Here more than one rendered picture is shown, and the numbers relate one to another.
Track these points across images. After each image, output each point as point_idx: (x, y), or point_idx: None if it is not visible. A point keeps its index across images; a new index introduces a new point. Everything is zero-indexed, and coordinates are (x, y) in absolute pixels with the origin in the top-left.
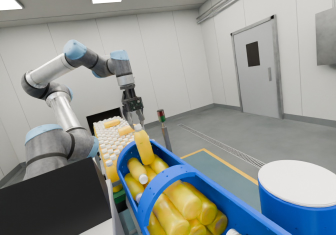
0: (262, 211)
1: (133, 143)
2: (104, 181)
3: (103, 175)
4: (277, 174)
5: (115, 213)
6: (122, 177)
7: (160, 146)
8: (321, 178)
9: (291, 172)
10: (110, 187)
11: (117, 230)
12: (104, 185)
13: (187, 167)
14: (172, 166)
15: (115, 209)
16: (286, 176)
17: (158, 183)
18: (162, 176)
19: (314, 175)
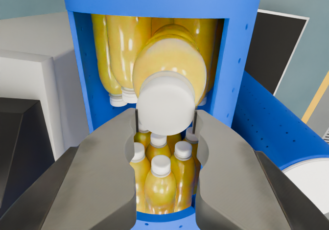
0: (259, 140)
1: None
2: (26, 151)
3: (17, 138)
4: (309, 179)
5: (70, 78)
6: (79, 65)
7: (223, 89)
8: (320, 205)
9: (321, 186)
10: (48, 100)
11: (75, 107)
12: (31, 164)
13: (191, 223)
14: (169, 222)
15: (68, 69)
16: (307, 186)
17: (130, 229)
18: (140, 229)
19: (322, 200)
